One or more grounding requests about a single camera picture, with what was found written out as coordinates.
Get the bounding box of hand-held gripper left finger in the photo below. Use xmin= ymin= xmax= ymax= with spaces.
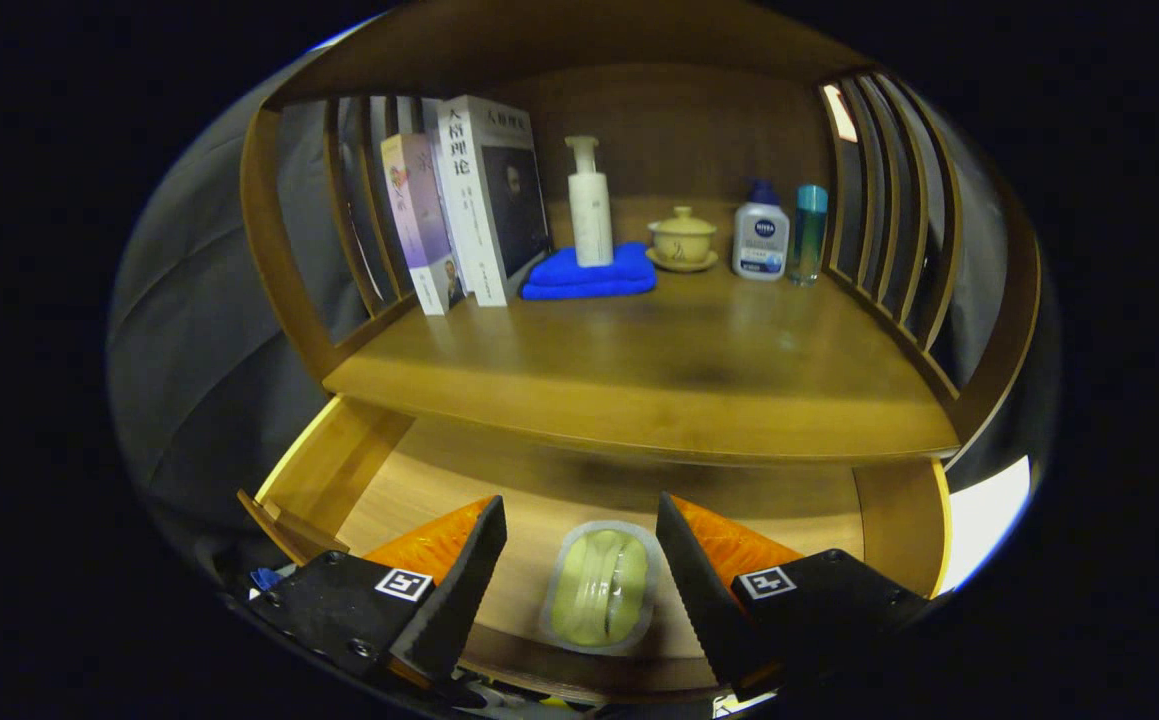
xmin=244 ymin=495 xmax=508 ymax=691

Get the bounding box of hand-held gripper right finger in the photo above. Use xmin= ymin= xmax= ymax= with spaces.
xmin=655 ymin=492 xmax=930 ymax=701

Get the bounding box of green handled scrub pad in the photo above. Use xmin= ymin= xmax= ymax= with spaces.
xmin=539 ymin=520 xmax=662 ymax=656

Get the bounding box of brown wooden drawer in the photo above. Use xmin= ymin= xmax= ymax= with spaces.
xmin=237 ymin=393 xmax=955 ymax=701

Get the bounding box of wooden countertop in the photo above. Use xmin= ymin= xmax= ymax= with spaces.
xmin=322 ymin=262 xmax=962 ymax=466

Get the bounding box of brown wooden cabinet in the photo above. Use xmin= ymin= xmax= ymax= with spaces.
xmin=239 ymin=0 xmax=1042 ymax=471

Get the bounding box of white box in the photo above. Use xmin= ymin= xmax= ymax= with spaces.
xmin=939 ymin=455 xmax=1032 ymax=596

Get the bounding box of blue folded cloth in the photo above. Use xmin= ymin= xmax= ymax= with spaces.
xmin=521 ymin=241 xmax=658 ymax=301

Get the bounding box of white blue-capped lotion bottle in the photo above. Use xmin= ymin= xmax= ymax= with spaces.
xmin=731 ymin=178 xmax=791 ymax=282

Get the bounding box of yellow lidded teacup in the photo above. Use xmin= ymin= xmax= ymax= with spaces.
xmin=646 ymin=206 xmax=720 ymax=274

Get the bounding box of black backdrop cloth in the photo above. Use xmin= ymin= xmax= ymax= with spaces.
xmin=107 ymin=60 xmax=1060 ymax=581

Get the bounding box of teal glass bottle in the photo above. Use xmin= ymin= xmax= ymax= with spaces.
xmin=790 ymin=184 xmax=830 ymax=288

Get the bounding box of purple book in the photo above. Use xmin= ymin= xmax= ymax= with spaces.
xmin=380 ymin=133 xmax=467 ymax=317

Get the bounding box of white pump bottle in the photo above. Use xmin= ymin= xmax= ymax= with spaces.
xmin=565 ymin=135 xmax=615 ymax=269

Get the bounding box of thick white portrait book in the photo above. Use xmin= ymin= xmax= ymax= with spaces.
xmin=435 ymin=94 xmax=552 ymax=308

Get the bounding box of thin white book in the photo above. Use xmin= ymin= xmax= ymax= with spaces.
xmin=419 ymin=97 xmax=460 ymax=291

